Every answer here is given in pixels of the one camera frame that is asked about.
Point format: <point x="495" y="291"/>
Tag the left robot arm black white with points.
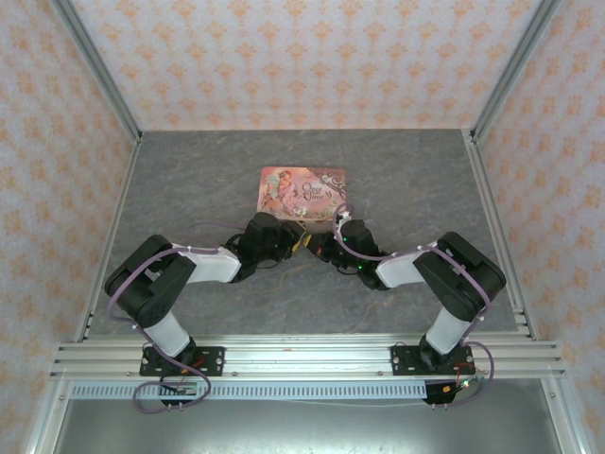
<point x="156" y="293"/>

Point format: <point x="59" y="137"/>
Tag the aluminium cross rail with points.
<point x="307" y="357"/>

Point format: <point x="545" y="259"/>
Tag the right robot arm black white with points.
<point x="463" y="279"/>

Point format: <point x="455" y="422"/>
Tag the aluminium frame post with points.
<point x="513" y="71"/>
<point x="101" y="75"/>

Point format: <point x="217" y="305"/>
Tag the small circuit board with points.
<point x="461" y="385"/>
<point x="183" y="389"/>

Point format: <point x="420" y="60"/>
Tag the aluminium table side rail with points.
<point x="120" y="198"/>
<point x="491" y="198"/>

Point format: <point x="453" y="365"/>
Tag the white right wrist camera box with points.
<point x="345" y="217"/>

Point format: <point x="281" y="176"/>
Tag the pink illustrated storage box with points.
<point x="283" y="189"/>

